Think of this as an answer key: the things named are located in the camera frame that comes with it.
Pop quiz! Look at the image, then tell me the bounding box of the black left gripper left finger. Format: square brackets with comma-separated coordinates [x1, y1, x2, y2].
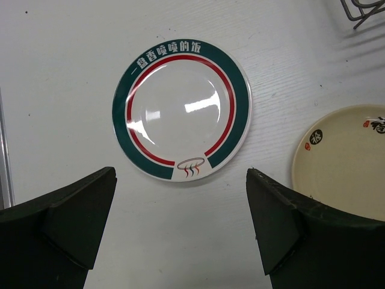
[1, 167, 117, 288]

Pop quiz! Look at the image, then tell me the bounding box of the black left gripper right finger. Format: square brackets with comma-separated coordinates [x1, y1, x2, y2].
[246, 169, 384, 288]

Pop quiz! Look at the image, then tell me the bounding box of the cream floral plate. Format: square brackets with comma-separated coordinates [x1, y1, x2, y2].
[291, 104, 384, 221]

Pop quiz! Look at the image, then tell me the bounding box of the aluminium table edge rail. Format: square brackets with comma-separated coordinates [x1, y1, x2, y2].
[0, 98, 15, 210]

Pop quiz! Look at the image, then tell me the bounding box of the metal wire dish rack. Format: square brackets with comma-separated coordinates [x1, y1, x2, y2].
[340, 0, 384, 30]

